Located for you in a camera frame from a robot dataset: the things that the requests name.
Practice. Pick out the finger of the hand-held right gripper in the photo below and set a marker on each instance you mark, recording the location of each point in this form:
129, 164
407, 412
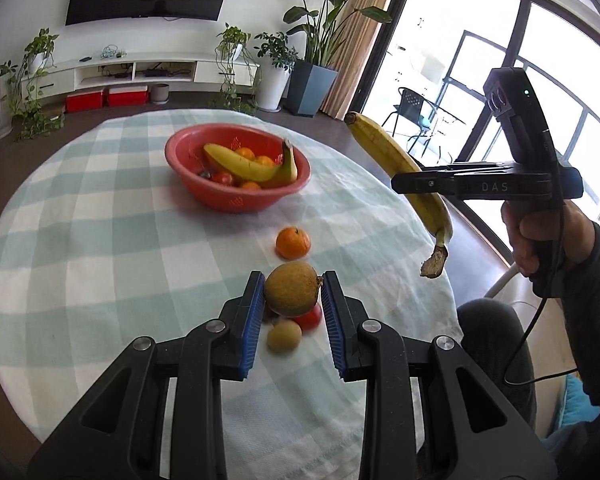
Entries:
420, 183
480, 166

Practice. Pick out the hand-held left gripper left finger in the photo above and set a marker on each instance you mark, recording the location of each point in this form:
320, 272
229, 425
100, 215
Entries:
252, 330

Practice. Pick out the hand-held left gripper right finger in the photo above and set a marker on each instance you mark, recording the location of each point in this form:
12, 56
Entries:
336, 330

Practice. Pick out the large brown round fruit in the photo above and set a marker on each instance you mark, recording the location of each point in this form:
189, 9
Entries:
292, 287

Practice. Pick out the large spotted yellow banana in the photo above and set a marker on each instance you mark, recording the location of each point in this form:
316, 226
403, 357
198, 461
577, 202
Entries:
380, 140

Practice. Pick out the red plastic basket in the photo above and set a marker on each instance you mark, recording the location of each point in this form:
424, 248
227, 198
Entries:
230, 202

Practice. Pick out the person's right hand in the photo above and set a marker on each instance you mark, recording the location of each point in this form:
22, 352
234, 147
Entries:
525, 225

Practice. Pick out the small red tomato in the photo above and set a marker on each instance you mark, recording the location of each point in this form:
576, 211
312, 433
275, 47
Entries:
310, 320

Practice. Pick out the small brown round fruit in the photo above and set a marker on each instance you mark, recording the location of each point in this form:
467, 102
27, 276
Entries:
284, 336

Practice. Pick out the balcony table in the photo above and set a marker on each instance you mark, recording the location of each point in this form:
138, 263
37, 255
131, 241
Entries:
450, 117

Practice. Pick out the black balcony chair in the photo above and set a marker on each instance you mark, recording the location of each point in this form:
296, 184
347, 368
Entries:
410, 105

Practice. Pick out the mandarin with green calyx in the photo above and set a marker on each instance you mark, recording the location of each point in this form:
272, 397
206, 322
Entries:
292, 244

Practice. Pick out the beige curtain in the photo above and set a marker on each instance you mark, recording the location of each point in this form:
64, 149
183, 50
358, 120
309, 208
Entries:
350, 70

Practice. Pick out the tall plant in dark pot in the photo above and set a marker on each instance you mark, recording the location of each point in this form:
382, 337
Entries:
310, 87

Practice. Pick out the person's dark trousers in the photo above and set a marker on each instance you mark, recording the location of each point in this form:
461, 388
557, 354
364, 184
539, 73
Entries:
495, 340

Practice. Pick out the small orange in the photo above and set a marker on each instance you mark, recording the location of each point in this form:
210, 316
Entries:
245, 154

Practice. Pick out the schefflera in white pot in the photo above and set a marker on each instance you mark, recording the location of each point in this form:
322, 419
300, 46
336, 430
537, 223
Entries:
272, 85

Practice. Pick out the trailing pothos in white pot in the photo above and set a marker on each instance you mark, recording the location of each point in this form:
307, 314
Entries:
232, 42

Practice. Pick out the blue cushion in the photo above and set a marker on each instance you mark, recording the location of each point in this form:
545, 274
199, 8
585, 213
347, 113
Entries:
577, 402

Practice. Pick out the grey floor pot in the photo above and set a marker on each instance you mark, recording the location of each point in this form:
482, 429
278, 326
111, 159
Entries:
160, 95

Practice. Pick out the red storage box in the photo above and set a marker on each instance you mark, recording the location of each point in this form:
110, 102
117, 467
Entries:
84, 101
127, 96

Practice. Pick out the white television cabinet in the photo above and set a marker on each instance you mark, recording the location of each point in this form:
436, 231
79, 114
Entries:
180, 60

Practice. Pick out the black media device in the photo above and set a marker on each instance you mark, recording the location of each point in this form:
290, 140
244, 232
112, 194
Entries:
167, 72

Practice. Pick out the small pothos in white pot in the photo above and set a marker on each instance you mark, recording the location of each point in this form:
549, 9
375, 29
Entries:
40, 57

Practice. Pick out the black sliding door frame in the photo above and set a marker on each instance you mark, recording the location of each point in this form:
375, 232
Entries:
525, 30

